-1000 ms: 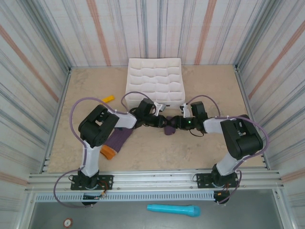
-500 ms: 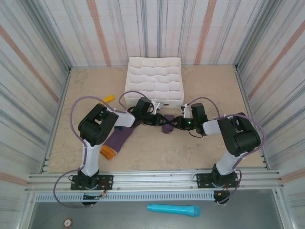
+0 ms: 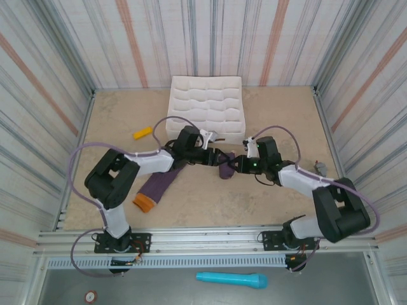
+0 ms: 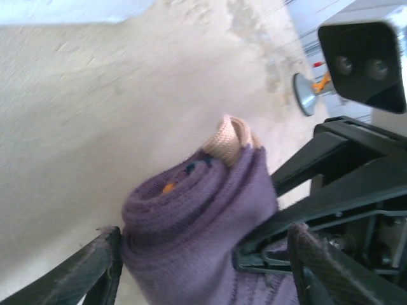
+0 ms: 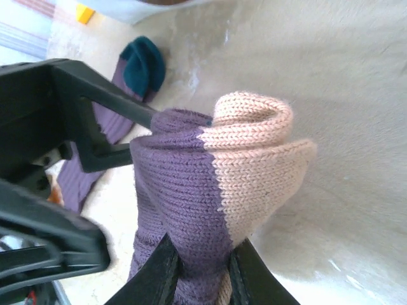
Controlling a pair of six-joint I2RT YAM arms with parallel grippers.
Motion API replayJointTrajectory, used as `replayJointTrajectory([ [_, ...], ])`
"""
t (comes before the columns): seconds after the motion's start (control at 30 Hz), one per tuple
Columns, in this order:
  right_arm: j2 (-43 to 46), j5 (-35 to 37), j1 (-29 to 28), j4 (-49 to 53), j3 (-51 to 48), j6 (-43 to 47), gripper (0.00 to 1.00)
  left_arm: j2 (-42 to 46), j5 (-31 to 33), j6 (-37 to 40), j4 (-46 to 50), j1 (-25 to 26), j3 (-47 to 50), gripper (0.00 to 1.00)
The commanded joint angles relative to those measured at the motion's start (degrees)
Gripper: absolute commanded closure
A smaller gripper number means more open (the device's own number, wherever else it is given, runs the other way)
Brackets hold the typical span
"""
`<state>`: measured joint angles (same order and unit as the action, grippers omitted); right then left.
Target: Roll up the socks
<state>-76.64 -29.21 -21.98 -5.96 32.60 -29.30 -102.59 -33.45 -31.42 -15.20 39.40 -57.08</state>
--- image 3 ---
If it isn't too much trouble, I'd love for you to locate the purple sock with beige toe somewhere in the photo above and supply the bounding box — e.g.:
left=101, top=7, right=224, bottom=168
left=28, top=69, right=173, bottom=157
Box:
left=217, top=151, right=238, bottom=180

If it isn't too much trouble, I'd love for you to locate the white fabric divider box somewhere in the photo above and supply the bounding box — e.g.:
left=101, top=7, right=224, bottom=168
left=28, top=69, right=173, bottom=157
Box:
left=165, top=75, right=248, bottom=144

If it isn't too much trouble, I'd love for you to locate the purple sock with orange cuff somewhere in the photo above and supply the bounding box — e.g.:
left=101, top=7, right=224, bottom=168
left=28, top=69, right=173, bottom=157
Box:
left=132, top=160, right=187, bottom=213

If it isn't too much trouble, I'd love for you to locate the yellow wooden block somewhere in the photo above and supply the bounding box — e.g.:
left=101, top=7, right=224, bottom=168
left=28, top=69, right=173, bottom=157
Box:
left=133, top=126, right=155, bottom=140

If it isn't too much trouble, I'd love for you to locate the teal toy microphone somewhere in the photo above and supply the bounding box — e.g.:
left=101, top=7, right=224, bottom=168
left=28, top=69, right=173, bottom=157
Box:
left=195, top=271, right=269, bottom=290

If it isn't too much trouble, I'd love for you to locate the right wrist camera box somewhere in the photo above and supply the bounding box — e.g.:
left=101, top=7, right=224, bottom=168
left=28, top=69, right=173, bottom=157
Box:
left=242, top=137, right=258, bottom=159

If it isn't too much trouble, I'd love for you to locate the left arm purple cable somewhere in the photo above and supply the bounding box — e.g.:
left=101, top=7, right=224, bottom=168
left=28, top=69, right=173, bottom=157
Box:
left=69, top=116, right=207, bottom=278

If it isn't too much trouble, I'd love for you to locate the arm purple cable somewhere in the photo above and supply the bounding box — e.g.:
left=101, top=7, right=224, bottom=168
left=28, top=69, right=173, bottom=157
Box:
left=69, top=116, right=207, bottom=278
left=249, top=125, right=381, bottom=273

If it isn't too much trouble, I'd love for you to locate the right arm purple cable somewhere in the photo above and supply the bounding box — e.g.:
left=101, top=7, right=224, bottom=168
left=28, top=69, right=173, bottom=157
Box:
left=249, top=125, right=381, bottom=273

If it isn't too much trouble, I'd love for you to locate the aluminium side frame bar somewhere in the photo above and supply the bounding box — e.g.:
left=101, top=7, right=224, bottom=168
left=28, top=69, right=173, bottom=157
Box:
left=313, top=85, right=361, bottom=226
left=52, top=88, right=97, bottom=232

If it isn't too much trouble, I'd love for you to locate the aluminium mounting rail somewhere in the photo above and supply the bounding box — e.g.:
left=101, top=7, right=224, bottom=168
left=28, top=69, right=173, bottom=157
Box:
left=33, top=226, right=381, bottom=255

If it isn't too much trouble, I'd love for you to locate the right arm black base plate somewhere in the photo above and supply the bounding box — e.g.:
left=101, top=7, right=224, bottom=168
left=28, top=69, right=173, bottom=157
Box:
left=260, top=230, right=319, bottom=252

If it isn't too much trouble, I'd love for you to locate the perforated grey cable tray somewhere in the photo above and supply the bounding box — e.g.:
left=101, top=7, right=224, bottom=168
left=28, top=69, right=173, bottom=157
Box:
left=46, top=256, right=287, bottom=270

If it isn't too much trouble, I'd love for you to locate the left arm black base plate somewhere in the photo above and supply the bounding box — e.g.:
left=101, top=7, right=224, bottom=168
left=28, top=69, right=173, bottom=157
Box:
left=93, top=233, right=152, bottom=254

